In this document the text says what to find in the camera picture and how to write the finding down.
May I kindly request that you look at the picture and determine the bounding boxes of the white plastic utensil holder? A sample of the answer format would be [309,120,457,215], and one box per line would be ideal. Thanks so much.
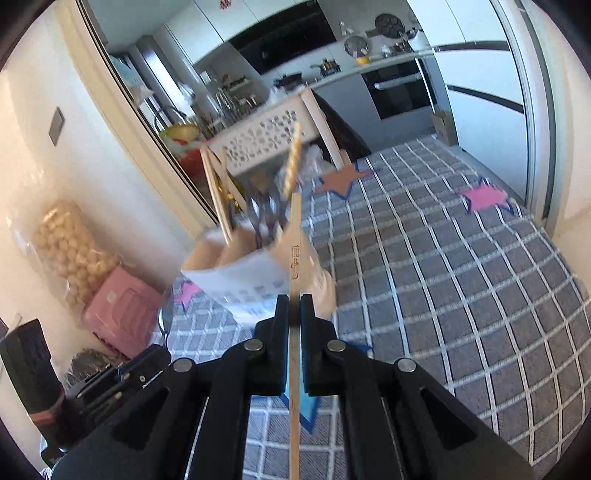
[179,216,338,326]

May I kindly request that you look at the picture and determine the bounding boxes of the wooden chopstick pair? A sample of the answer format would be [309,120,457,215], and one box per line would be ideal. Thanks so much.
[276,122,304,237]

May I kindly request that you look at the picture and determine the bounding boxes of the pink plastic stool stack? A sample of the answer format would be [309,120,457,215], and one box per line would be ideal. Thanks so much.
[81,267,161,359]

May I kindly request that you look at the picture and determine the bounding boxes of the bag of white balls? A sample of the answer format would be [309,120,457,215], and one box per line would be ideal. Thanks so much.
[32,200,121,311]

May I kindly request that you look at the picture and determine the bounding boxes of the grey checked tablecloth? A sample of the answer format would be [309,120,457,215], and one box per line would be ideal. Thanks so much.
[303,137,590,479]

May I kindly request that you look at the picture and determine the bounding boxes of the red basket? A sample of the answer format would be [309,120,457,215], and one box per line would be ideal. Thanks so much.
[178,148,205,179]

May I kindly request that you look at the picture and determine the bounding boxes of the yellow green basin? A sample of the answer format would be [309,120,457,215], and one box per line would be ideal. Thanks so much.
[159,123,201,144]

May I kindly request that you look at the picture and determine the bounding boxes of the white floral storage cart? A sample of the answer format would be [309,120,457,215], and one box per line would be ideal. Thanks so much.
[207,87,351,176]

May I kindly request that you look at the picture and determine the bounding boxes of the cardboard box on floor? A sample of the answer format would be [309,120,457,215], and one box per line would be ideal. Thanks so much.
[432,110,458,146]

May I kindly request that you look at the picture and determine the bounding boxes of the black built-in oven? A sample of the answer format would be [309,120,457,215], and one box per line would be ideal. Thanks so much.
[362,59,436,120]

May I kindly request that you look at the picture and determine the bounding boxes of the white refrigerator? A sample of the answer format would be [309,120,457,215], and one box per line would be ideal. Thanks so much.
[409,0,529,200]

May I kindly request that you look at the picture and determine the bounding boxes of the white upper cabinets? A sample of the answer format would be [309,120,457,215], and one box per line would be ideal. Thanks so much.
[164,0,301,65]

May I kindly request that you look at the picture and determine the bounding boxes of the black range hood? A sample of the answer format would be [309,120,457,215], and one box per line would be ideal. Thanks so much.
[229,1,337,75]

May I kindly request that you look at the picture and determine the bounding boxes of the grey wall switch plate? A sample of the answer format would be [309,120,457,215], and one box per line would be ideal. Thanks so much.
[48,107,65,146]

